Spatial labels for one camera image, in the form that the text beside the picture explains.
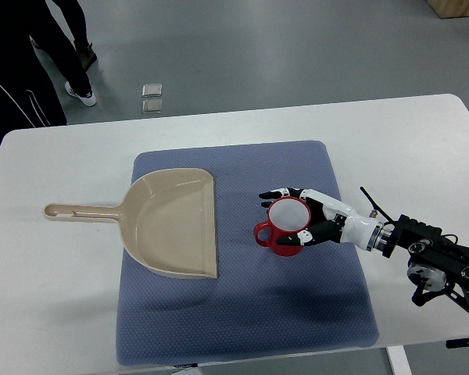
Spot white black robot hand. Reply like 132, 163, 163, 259
259, 187, 383, 251

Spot red cup white inside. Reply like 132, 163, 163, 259
253, 197, 311, 257

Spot beige plastic dustpan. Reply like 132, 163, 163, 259
43, 168, 218, 279

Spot blue textured mat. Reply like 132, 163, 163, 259
116, 141, 378, 366

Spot white table leg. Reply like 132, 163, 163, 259
385, 345, 412, 375

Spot black table control panel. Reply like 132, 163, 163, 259
446, 337, 469, 349

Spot upper metal floor plate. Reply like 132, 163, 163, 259
141, 83, 163, 98

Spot wooden box corner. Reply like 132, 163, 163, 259
427, 0, 469, 19

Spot person in black trousers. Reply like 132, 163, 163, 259
0, 1, 96, 145

